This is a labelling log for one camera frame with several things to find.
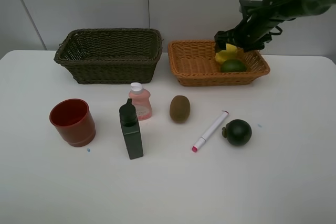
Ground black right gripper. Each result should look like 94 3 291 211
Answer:
214 14 274 54

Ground yellow lemon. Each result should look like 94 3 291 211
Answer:
215 44 238 65

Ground green lime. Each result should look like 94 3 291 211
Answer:
220 59 247 72

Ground brown kiwi fruit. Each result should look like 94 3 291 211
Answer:
170 95 191 123

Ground dark mangosteen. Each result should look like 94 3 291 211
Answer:
222 119 252 146

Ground white pink-capped marker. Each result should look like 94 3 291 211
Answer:
191 111 229 153

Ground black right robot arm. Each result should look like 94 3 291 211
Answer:
215 0 335 52

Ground orange wicker basket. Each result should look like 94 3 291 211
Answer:
168 40 270 87

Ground pink soap bottle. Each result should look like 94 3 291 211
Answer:
129 82 152 121

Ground dark green square bottle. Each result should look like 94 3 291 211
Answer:
119 98 144 159

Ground dark brown wicker basket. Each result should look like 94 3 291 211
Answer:
54 28 162 84

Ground red plastic cup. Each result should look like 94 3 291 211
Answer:
49 99 96 147

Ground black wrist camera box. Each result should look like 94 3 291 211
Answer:
239 0 263 17

